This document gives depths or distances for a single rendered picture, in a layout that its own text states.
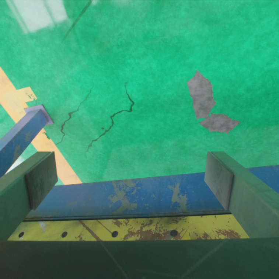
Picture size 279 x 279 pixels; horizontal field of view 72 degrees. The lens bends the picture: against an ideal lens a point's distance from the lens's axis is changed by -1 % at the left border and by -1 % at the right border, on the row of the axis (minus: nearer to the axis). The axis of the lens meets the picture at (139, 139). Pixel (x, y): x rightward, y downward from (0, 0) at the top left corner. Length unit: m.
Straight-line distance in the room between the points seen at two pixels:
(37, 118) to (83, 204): 0.71
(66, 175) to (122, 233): 1.14
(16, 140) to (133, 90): 0.56
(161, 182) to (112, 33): 0.62
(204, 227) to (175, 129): 0.74
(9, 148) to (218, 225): 0.84
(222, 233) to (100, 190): 0.28
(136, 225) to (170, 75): 0.67
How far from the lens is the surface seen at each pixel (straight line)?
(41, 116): 1.14
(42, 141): 1.31
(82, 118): 1.08
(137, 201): 0.43
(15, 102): 1.22
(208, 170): 0.16
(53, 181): 0.17
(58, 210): 0.51
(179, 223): 0.35
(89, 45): 0.91
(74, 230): 0.42
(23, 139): 1.03
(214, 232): 0.34
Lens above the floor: 0.83
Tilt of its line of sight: 50 degrees down
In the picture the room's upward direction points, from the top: 170 degrees counter-clockwise
